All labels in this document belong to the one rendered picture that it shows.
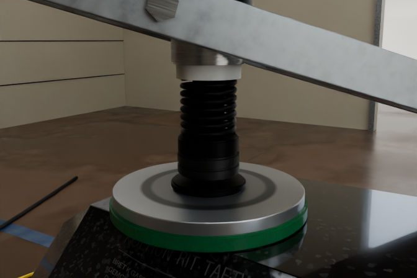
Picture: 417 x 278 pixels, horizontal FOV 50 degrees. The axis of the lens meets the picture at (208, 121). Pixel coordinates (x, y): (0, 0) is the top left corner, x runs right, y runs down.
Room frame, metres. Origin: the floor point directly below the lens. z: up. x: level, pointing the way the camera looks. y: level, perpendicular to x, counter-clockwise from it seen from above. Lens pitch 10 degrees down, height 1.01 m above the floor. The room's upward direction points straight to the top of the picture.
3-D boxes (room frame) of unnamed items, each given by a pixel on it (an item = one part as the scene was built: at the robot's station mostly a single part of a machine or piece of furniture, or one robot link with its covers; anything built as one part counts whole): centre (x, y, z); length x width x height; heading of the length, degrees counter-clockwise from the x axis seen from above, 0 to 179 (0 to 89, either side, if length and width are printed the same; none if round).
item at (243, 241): (0.48, 0.00, 0.84); 0.22 x 0.22 x 0.04
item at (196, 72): (0.48, 0.00, 0.99); 0.07 x 0.07 x 0.04
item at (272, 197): (0.48, 0.00, 0.84); 0.21 x 0.21 x 0.01
